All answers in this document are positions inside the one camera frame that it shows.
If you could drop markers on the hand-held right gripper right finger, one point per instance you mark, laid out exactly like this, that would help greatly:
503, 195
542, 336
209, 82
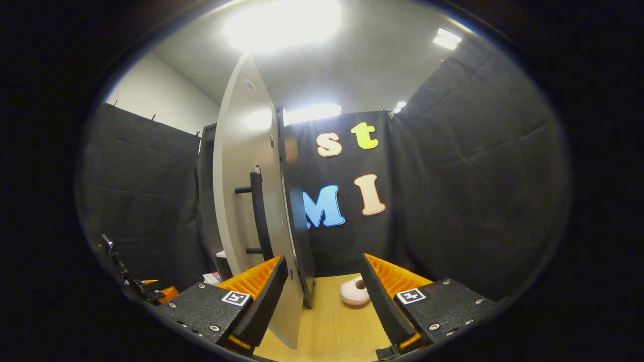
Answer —
382, 301

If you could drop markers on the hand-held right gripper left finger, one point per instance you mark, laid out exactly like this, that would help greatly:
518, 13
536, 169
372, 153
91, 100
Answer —
266, 301

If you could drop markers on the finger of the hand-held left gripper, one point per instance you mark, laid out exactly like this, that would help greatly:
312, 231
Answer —
170, 294

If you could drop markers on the light grey cabinet door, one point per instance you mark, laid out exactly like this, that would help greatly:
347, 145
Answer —
236, 151

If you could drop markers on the dark grey cabinet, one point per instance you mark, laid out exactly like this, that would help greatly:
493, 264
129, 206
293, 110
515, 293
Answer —
297, 211

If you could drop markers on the pink plush toy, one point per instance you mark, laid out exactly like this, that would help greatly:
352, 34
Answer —
353, 295

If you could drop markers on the pink book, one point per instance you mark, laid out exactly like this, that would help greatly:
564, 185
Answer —
214, 277

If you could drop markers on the black backdrop cloth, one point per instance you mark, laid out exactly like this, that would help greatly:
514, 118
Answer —
478, 176

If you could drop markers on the large ceiling light panel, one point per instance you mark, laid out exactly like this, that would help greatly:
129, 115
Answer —
282, 25

